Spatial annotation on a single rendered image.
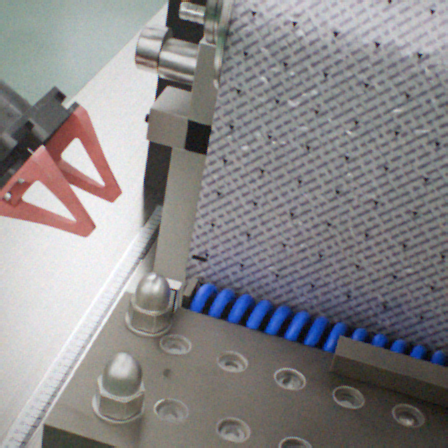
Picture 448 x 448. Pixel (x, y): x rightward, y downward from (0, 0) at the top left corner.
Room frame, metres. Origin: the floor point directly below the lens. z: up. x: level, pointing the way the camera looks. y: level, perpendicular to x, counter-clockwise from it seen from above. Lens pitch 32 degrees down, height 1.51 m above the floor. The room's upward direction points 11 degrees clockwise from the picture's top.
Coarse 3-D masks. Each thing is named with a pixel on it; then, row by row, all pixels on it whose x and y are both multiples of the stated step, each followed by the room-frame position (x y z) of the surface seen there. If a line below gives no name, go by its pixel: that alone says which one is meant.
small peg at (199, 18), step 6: (180, 6) 0.72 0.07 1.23; (186, 6) 0.72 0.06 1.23; (192, 6) 0.72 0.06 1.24; (198, 6) 0.73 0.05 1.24; (204, 6) 0.73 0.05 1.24; (180, 12) 0.72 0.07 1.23; (186, 12) 0.72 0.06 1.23; (192, 12) 0.72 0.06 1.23; (198, 12) 0.72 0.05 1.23; (204, 12) 0.72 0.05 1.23; (186, 18) 0.72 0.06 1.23; (192, 18) 0.72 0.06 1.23; (198, 18) 0.72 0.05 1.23
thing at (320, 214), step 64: (256, 128) 0.65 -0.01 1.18; (320, 128) 0.64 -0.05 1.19; (256, 192) 0.65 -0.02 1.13; (320, 192) 0.64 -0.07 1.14; (384, 192) 0.63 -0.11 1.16; (192, 256) 0.65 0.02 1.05; (256, 256) 0.65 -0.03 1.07; (320, 256) 0.64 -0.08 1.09; (384, 256) 0.63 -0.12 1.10; (384, 320) 0.63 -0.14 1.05
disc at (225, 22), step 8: (232, 0) 0.65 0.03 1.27; (224, 8) 0.65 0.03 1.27; (232, 8) 0.65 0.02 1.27; (224, 16) 0.65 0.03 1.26; (224, 24) 0.64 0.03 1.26; (224, 32) 0.65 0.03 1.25; (224, 40) 0.65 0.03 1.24; (216, 48) 0.65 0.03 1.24; (224, 48) 0.65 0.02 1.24; (216, 56) 0.65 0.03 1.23; (216, 64) 0.65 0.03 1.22; (216, 72) 0.65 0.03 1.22; (216, 80) 0.66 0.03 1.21; (216, 88) 0.66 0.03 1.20
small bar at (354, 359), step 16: (336, 352) 0.58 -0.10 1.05; (352, 352) 0.58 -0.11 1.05; (368, 352) 0.58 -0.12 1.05; (384, 352) 0.59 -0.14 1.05; (336, 368) 0.57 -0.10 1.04; (352, 368) 0.57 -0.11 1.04; (368, 368) 0.57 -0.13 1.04; (384, 368) 0.57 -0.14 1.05; (400, 368) 0.57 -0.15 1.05; (416, 368) 0.58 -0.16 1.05; (432, 368) 0.58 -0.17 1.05; (384, 384) 0.57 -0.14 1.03; (400, 384) 0.57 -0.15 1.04; (416, 384) 0.56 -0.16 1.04; (432, 384) 0.56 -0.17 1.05; (432, 400) 0.56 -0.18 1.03
